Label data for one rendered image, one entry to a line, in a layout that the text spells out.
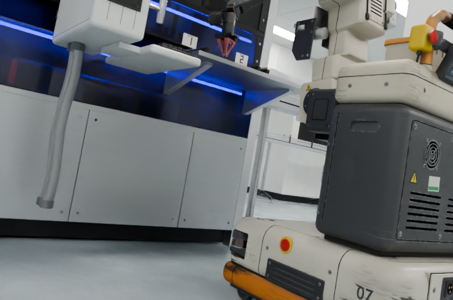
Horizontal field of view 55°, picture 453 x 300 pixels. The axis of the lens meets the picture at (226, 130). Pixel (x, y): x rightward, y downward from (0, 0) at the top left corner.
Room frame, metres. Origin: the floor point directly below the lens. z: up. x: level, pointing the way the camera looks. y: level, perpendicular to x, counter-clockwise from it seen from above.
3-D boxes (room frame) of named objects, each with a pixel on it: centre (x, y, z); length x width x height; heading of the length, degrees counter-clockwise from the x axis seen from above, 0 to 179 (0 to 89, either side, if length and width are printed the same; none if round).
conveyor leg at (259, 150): (2.73, -0.23, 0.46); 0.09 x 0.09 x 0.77; 37
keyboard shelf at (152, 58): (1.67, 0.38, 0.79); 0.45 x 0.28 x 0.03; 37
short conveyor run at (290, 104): (2.82, -0.34, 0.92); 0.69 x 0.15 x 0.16; 127
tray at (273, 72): (2.20, -0.14, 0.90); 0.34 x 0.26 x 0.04; 37
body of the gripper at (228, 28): (2.04, 0.07, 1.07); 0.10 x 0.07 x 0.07; 52
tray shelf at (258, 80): (2.13, 0.02, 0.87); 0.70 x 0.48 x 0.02; 127
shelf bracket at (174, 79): (1.98, 0.22, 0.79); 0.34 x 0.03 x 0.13; 37
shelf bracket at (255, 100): (2.27, -0.18, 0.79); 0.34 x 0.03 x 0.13; 37
